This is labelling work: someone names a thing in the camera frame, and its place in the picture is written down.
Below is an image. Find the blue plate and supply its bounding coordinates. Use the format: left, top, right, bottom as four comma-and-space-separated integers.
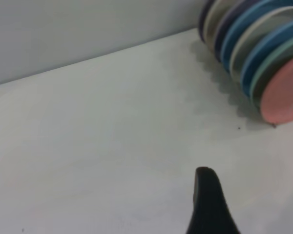
219, 0, 293, 74
240, 18, 293, 98

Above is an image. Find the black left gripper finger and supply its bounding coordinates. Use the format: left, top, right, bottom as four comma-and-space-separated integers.
185, 167, 241, 234

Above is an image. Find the navy purple plate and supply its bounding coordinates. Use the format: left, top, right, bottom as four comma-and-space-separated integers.
213, 0, 259, 62

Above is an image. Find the green plate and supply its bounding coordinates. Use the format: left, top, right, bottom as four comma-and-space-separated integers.
249, 34, 293, 111

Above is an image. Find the grey beige plate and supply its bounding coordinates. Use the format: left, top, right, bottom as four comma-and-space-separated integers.
229, 6, 293, 83

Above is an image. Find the dark purple plate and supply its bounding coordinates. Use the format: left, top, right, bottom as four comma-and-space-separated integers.
198, 0, 216, 42

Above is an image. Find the pink round plate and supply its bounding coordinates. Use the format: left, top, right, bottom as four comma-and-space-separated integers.
260, 52, 293, 124

